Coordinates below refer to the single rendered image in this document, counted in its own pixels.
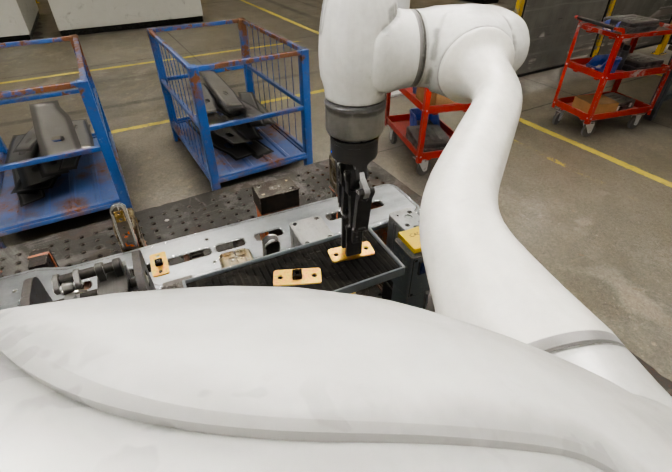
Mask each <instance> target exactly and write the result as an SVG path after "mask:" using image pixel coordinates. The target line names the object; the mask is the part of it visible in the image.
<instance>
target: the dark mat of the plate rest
mask: <svg viewBox="0 0 672 472"><path fill-rule="evenodd" d="M365 241H367V242H369V243H370V245H371V246H372V248H373V250H374V251H375V253H374V255H370V256H365V257H361V258H356V259H351V260H347V261H342V262H338V263H333V262H332V260H331V258H330V256H329V254H328V250H329V249H332V248H336V247H341V237H340V238H337V239H334V240H330V241H327V242H324V243H320V244H317V245H314V246H310V247H307V248H304V249H300V250H297V251H294V252H290V253H287V254H284V255H280V256H277V257H274V258H270V259H267V260H264V261H260V262H257V263H254V264H250V265H247V266H244V267H240V268H237V269H234V270H230V271H227V272H224V273H221V274H217V275H214V276H211V277H207V278H204V279H201V280H197V281H194V282H191V283H187V284H186V286H187V288H192V287H213V286H267V287H299V288H307V289H315V290H323V291H334V290H336V289H339V288H342V287H345V286H348V285H351V284H354V283H357V282H359V281H362V280H365V279H368V278H371V277H374V276H377V275H380V274H383V273H385V272H388V271H391V270H394V269H397V268H400V266H399V265H398V264H397V263H396V262H395V260H394V259H393V258H392V257H391V256H390V255H389V254H388V252H387V251H386V250H385V249H384V248H383V247H382V245H381V244H380V243H379V242H378V241H377V240H376V239H375V238H374V236H373V235H372V234H371V233H370V232H369V231H368V230H365V231H363V235H362V242H365ZM302 268H320V269H321V279H322V282H321V283H320V284H307V285H291V286H274V285H273V273H274V271H275V270H286V269H302Z"/></svg>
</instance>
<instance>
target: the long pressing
mask: <svg viewBox="0 0 672 472"><path fill-rule="evenodd" d="M374 189H375V194H374V196H373V198H372V203H374V202H381V203H382V204H383V206H381V207H378V208H374V209H371V211H370V218H369V225H368V226H370V228H371V229H372V230H373V231H376V230H379V229H382V228H386V227H388V221H389V214H390V213H391V212H394V211H398V210H401V209H404V208H411V209H413V210H414V211H415V212H416V213H417V214H418V215H419V216H420V208H421V207H420V206H419V205H418V204H417V203H416V202H415V201H414V200H412V199H411V198H410V197H409V196H408V195H407V194H406V193H405V192H403V191H402V190H401V189H400V188H399V187H397V186H396V185H393V184H382V185H378V186H374ZM337 203H338V199H337V196H336V197H332V198H329V199H325V200H321V201H317V202H313V203H309V204H306V205H302V206H298V207H294V208H290V209H286V210H283V211H279V212H275V213H271V214H267V215H264V216H260V217H256V218H252V219H248V220H244V221H241V222H237V223H233V224H229V225H225V226H222V227H218V228H214V229H210V230H206V231H202V232H199V233H195V234H191V235H187V236H183V237H179V238H176V239H172V240H168V241H164V242H160V243H157V244H153V245H149V246H145V247H141V248H137V249H134V250H130V251H126V252H122V253H118V254H115V255H111V256H107V257H103V258H99V259H95V260H92V261H88V262H84V263H80V264H76V265H72V266H67V267H42V268H36V269H32V270H28V271H24V272H20V273H16V274H12V275H8V276H4V277H1V278H0V310H4V309H8V308H15V307H20V299H21V293H22V287H23V282H24V280H25V279H28V278H32V277H37V278H39V280H40V281H41V283H42V284H43V286H44V288H45V290H46V291H47V293H48V294H49V296H50V297H51V298H52V300H53V301H55V300H59V299H62V298H64V296H65V295H64V292H63V293H62V294H60V295H56V294H55V293H53V291H52V288H53V286H52V284H51V279H52V275H55V274H59V275H63V274H67V273H70V272H73V269H77V268H78V269H80V270H82V269H85V268H89V267H93V266H94V264H95V263H99V262H103V264H104V263H108V262H112V259H114V258H117V257H119V258H120V259H121V261H126V264H127V266H128V269H129V270H132V269H133V262H132V253H131V252H132V251H135V250H139V249H140V251H141V253H142V255H143V258H144V261H145V263H146V265H151V264H150V258H149V256H150V255H152V254H156V253H159V252H163V251H164V252H166V256H167V261H168V260H169V259H172V258H175V257H179V256H182V255H186V254H190V253H193V252H197V251H200V250H204V249H210V251H211V254H210V255H208V256H204V257H201V258H197V259H194V260H190V261H187V262H183V263H180V264H176V265H173V266H169V270H170V273H169V274H166V275H162V276H159V277H153V275H152V271H151V272H149V274H150V276H151V279H152V281H153V283H154V286H155V288H156V290H161V287H163V286H162V284H163V283H165V282H168V281H171V280H175V279H178V278H182V277H185V276H188V275H193V277H196V276H199V275H202V274H206V273H209V272H212V271H216V270H219V269H221V265H220V261H219V256H220V255H221V254H222V253H226V252H229V251H234V250H236V249H240V248H246V249H249V250H250V252H251V254H252V256H253V258H254V259H256V258H260V257H263V249H262V240H261V241H257V240H256V238H255V236H256V235H258V234H262V233H265V232H269V231H273V230H276V229H280V230H281V231H282V232H283V234H282V235H279V236H277V237H278V239H279V241H280V243H281V244H280V248H281V251H283V250H287V249H290V248H291V238H290V228H289V225H290V223H292V222H295V221H299V220H303V219H307V218H310V217H314V216H320V217H321V218H322V220H323V221H324V222H325V224H326V225H327V226H328V228H329V229H330V230H331V232H332V233H333V234H334V235H337V234H340V233H341V218H339V219H335V220H328V219H327V217H326V216H327V215H331V214H334V213H338V212H341V207H338V204H337ZM205 239H208V240H207V241H206V240H205ZM241 239H242V240H244V242H245V245H243V246H240V247H236V248H233V249H229V250H226V251H222V252H217V250H216V247H217V246H219V245H222V244H226V243H229V242H233V241H237V240H241ZM214 261H216V262H215V263H213V262H214ZM83 282H84V283H85V282H91V288H89V289H87V290H88V291H90V290H94V289H97V276H94V277H91V278H87V279H83ZM14 290H17V291H16V292H15V293H12V292H13V291H14Z"/></svg>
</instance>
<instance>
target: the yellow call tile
mask: <svg viewBox="0 0 672 472"><path fill-rule="evenodd" d="M398 237H399V238H400V240H401V241H402V242H403V243H404V244H405V245H406V246H407V247H408V248H409V249H410V250H411V251H412V252H413V253H414V254H415V253H418V252H421V251H422V250H421V243H420V230H419V226H418V227H414V228H411V229H408V230H405V231H402V232H399V233H398Z"/></svg>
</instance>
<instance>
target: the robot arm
mask: <svg viewBox="0 0 672 472"><path fill-rule="evenodd" d="M529 45H530V37H529V31H528V27H527V25H526V23H525V21H524V20H523V19H522V18H521V17H520V16H519V15H517V14H516V13H514V12H512V11H510V10H508V9H505V8H502V7H499V6H495V5H489V4H448V5H436V6H431V7H427V8H421V9H400V8H398V1H397V0H323V4H322V10H321V17H320V28H319V46H318V54H319V69H320V76H321V80H322V82H323V86H324V92H325V99H324V103H325V125H326V131H327V133H328V134H329V135H330V153H331V156H332V157H333V159H334V160H335V165H336V179H337V199H338V203H337V204H338V207H341V215H342V217H341V247H342V248H345V254H346V256H347V257H348V256H352V255H357V254H361V253H362V235H363V231H365V230H368V225H369V218H370V211H371V204H372V198H373V196H374V194H375V189H374V187H368V184H367V179H368V177H369V170H368V167H367V165H368V164H369V163H370V162H371V161H373V160H374V159H375V158H376V156H377V153H378V139H379V135H381V134H382V132H383V130H384V118H385V106H386V94H387V93H390V92H393V91H396V90H399V89H403V88H409V87H426V88H428V89H429V91H430V92H433V93H437V94H439V95H442V96H444V97H447V98H449V99H450V100H452V101H454V102H456V103H461V104H469V103H471V105H470V107H469V108H468V110H467V112H466V113H465V115H464V117H463V118H462V120H461V122H460V123H459V125H458V127H457V128H456V130H455V132H454V133H453V135H452V137H451V138H450V140H449V142H448V144H447V145H446V147H445V149H444V150H443V152H442V154H441V155H440V157H439V159H438V161H437V162H436V164H435V166H434V168H433V170H432V172H431V174H430V176H429V179H428V181H427V184H426V187H425V190H424V193H423V197H422V201H421V208H420V219H419V230H420V243H421V250H422V256H423V261H424V266H425V270H426V275H427V279H428V283H429V287H430V291H431V295H432V300H433V304H434V308H435V312H431V311H428V310H425V309H421V308H418V307H414V306H410V305H406V304H402V303H399V302H395V301H391V300H386V299H381V298H376V297H369V296H363V295H355V294H347V293H339V292H331V291H323V290H315V289H307V288H299V287H267V286H213V287H192V288H178V289H164V290H151V291H137V292H124V293H113V294H106V295H99V296H92V297H85V298H78V299H71V300H64V301H57V302H50V303H43V304H36V305H29V306H22V307H15V308H8V309H4V310H0V472H672V397H671V396H670V395H669V394H668V393H667V392H666V391H665V389H664V388H663V387H662V386H661V385H660V384H659V383H658V382H657V381H656V380H655V379H654V378H653V377H652V376H651V374H650V373H649V372H648V371H647V370H646V369H645V368H644V367H643V366H642V364H641V363H640V362H639V361H638V360H637V359H636V358H635V357H634V356H633V354H632V353H631V352H630V351H629V350H628V349H627V348H626V347H625V345H624V344H623V343H622V342H621V341H620V340H619V339H618V337H617V336H616V335H615V334H614V333H613V332H612V331H611V330H610V329H609V328H608V327H607V326H606V325H605V324H604V323H603V322H602V321H601V320H599V319H598V318H597V317H596V316H595V315H594V314H593V313H592V312H591V311H590V310H589V309H588V308H586V307H585V306H584V305H583V304H582V303H581V302H580V301H579V300H578V299H577V298H576V297H574V296H573V295H572V294H571V293H570V292H569V291H568V290H567V289H566V288H565V287H564V286H563V285H562V284H561V283H560V282H559V281H558V280H557V279H556V278H555V277H554V276H552V275H551V274H550V273H549V272H548V271H547V270H546V269H545V268H544V267H543V266H542V265H541V264H540V263H539V262H538V261H537V260H536V259H535V258H534V257H533V256H532V255H531V254H530V253H529V252H528V251H527V250H526V249H525V247H524V246H523V245H522V244H521V243H520V242H519V241H518V240H517V239H516V238H515V237H514V235H513V234H512V233H511V231H510V230H509V229H508V227H507V226H506V224H505V223H504V221H503V219H502V216H501V214H500V211H499V206H498V193H499V187H500V183H501V180H502V176H503V173H504V170H505V166H506V163H507V159H508V156H509V153H510V149H511V146H512V143H513V139H514V136H515V132H516V129H517V126H518V122H519V118H520V115H521V110H522V102H523V96H522V88H521V84H520V82H519V79H518V77H517V75H516V73H515V72H516V71H517V70H518V69H519V68H520V67H521V65H522V64H523V63H524V61H525V59H526V57H527V55H528V51H529Z"/></svg>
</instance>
